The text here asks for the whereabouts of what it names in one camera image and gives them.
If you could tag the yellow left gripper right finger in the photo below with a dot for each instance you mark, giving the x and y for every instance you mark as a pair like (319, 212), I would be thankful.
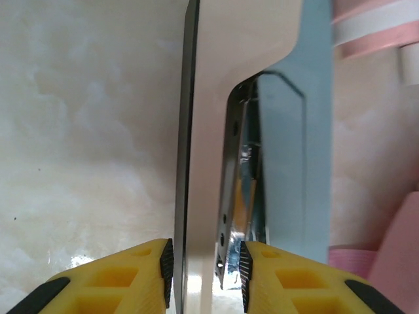
(294, 281)

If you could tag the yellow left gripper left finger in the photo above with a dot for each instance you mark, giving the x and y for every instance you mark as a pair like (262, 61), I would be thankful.
(124, 278)

